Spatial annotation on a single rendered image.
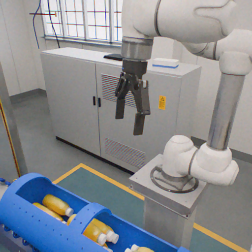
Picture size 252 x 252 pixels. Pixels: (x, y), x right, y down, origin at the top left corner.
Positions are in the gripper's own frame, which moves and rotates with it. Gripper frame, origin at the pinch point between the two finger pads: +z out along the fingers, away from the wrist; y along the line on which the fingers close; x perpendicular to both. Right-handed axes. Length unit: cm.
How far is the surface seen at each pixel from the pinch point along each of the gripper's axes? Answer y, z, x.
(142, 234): -1, 54, -13
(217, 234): 42, 148, -138
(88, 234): 5, 51, 10
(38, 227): 16, 51, 28
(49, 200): 41, 60, 20
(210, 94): 167, 43, -222
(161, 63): 135, -1, -106
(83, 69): 216, 21, -49
